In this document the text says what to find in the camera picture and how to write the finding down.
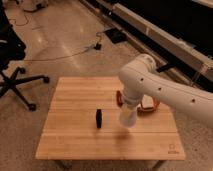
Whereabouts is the black power adapter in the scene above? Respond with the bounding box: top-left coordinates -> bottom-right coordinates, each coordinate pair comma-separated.
94,43 -> 102,50

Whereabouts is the small brown ring object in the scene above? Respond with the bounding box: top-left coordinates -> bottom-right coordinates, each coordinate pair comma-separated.
116,90 -> 123,107

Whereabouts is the black office chair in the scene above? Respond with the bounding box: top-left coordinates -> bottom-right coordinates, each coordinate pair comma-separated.
0,6 -> 50,111

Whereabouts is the black floor cable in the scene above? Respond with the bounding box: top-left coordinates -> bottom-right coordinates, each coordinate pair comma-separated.
19,31 -> 104,63

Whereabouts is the black floor mat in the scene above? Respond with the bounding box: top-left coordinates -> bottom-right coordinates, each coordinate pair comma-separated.
105,28 -> 127,44

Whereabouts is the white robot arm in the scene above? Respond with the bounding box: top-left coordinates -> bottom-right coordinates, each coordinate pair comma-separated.
119,54 -> 213,125

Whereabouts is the wooden table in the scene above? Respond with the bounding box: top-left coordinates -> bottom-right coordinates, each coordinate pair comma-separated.
36,77 -> 185,160

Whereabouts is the black eraser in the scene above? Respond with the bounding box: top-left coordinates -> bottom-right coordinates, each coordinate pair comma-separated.
96,109 -> 102,129

